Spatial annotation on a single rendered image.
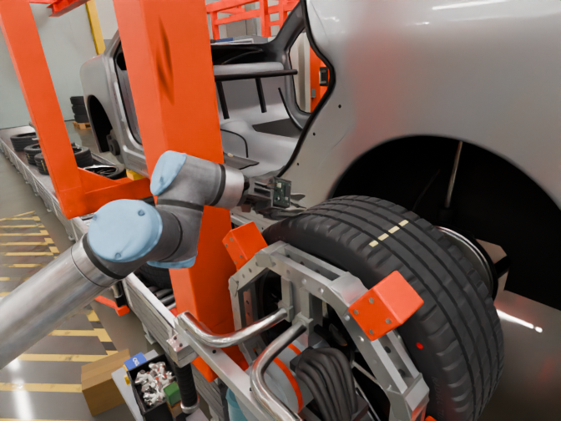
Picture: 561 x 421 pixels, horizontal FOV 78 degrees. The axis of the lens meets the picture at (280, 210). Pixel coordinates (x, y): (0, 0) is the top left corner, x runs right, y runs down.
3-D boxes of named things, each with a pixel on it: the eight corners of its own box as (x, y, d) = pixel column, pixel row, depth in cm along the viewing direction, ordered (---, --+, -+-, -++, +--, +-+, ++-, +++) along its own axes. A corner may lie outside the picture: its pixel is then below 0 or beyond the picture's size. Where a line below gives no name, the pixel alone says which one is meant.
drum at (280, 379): (340, 389, 82) (341, 344, 77) (273, 454, 69) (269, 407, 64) (298, 357, 92) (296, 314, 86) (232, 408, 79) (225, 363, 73)
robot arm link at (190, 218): (127, 264, 60) (140, 195, 62) (159, 263, 71) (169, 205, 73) (178, 271, 59) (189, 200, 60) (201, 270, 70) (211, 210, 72)
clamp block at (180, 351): (215, 347, 80) (212, 329, 78) (179, 369, 75) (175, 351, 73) (204, 336, 84) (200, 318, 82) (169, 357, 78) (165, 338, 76)
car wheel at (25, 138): (63, 144, 629) (60, 131, 620) (22, 153, 581) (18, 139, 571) (48, 141, 665) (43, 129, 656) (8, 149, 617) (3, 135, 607)
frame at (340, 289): (409, 511, 76) (444, 317, 55) (393, 537, 72) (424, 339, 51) (255, 367, 114) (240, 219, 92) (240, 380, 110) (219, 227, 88)
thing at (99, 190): (157, 194, 290) (149, 154, 276) (90, 213, 258) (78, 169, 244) (149, 190, 301) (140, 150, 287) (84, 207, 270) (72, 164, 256)
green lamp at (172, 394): (183, 398, 100) (181, 388, 99) (170, 407, 98) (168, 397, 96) (177, 389, 103) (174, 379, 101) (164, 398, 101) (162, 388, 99)
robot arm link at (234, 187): (204, 209, 75) (209, 167, 77) (224, 213, 77) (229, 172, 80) (224, 202, 68) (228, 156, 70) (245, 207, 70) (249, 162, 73)
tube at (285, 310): (295, 320, 76) (294, 280, 72) (222, 371, 65) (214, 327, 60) (247, 286, 88) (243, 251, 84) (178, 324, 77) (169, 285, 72)
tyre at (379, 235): (291, 320, 136) (458, 459, 94) (244, 352, 122) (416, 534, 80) (301, 163, 105) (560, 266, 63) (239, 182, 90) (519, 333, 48)
